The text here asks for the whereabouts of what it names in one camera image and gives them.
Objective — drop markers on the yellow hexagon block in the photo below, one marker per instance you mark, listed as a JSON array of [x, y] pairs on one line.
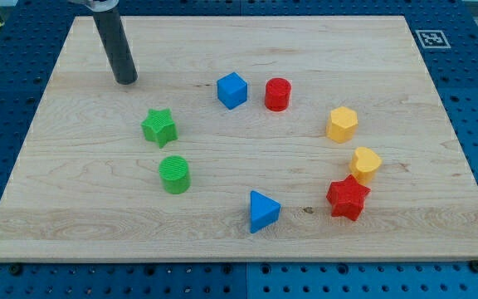
[[342, 124]]

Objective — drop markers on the blue cube block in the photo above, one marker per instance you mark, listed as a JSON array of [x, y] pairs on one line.
[[232, 90]]

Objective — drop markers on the green cylinder block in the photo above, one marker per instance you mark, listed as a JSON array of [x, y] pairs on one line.
[[174, 174]]

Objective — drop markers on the red star block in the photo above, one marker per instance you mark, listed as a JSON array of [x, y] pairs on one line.
[[347, 198]]

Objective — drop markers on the wooden board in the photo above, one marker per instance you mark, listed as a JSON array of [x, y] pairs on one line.
[[86, 186]]

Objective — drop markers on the yellow heart block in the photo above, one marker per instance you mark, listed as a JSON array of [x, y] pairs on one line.
[[364, 164]]

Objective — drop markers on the white fiducial marker tag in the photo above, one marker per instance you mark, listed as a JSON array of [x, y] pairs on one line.
[[432, 39]]

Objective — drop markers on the red cylinder block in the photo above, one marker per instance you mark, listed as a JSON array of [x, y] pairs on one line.
[[277, 96]]

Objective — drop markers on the green star block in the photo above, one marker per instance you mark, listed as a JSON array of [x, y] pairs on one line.
[[159, 127]]

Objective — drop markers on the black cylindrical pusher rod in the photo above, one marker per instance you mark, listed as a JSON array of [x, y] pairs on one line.
[[114, 40]]

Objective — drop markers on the blue triangle block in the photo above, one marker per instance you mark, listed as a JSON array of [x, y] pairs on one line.
[[264, 211]]

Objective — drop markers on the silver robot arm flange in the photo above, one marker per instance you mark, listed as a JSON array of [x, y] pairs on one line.
[[97, 5]]

